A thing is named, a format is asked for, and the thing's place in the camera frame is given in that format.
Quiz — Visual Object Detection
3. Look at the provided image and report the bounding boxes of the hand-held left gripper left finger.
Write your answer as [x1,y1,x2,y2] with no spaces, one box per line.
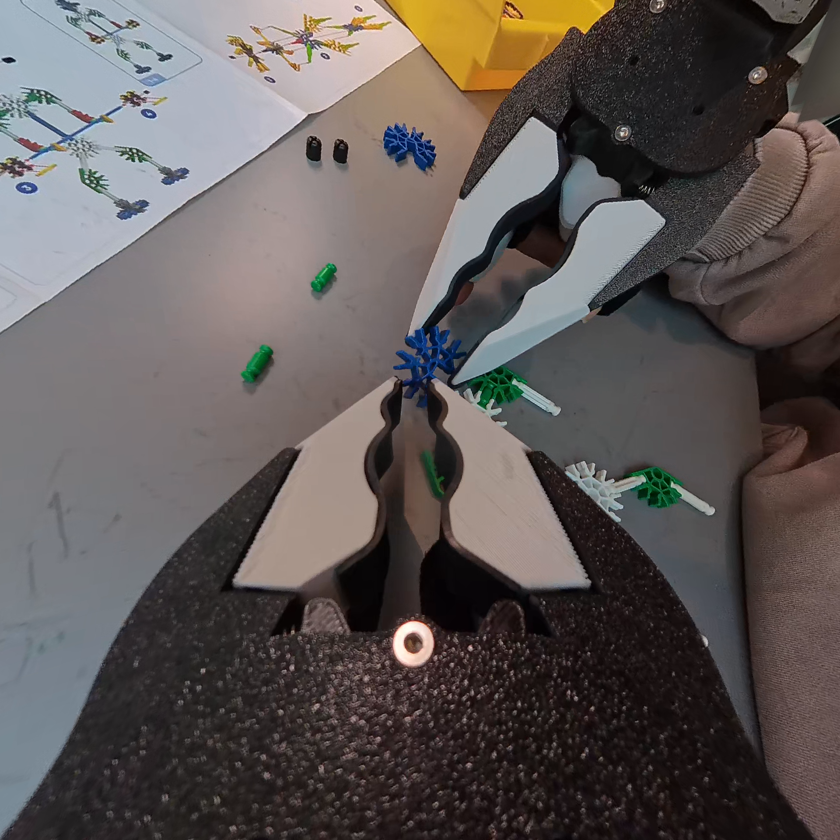
[232,377,404,632]

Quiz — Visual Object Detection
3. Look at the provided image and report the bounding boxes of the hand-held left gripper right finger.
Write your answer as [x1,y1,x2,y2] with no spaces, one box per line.
[420,381,592,631]

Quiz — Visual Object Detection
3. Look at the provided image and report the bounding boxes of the person's right forearm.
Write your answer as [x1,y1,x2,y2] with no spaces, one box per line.
[659,108,840,358]

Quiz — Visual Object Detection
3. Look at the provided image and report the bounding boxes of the person's right hand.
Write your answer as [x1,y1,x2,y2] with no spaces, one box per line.
[514,225,567,268]

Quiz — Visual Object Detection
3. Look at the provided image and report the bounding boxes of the blue toy connector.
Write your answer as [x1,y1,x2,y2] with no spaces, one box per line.
[394,326,467,408]
[383,123,438,173]

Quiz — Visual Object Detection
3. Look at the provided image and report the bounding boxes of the white green blue toy assembly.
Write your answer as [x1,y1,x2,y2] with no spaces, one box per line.
[420,366,718,525]

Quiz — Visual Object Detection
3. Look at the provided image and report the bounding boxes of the folded paper instruction sheet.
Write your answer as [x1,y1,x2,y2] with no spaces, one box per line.
[0,0,421,332]

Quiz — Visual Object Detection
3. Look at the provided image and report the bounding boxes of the yellow plastic bin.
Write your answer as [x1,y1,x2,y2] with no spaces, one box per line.
[384,0,614,91]

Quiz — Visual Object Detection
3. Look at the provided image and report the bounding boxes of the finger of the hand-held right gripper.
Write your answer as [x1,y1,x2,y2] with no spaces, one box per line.
[408,117,571,337]
[448,197,666,388]

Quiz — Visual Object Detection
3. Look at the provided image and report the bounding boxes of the person's body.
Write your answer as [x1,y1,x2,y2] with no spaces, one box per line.
[742,394,840,840]

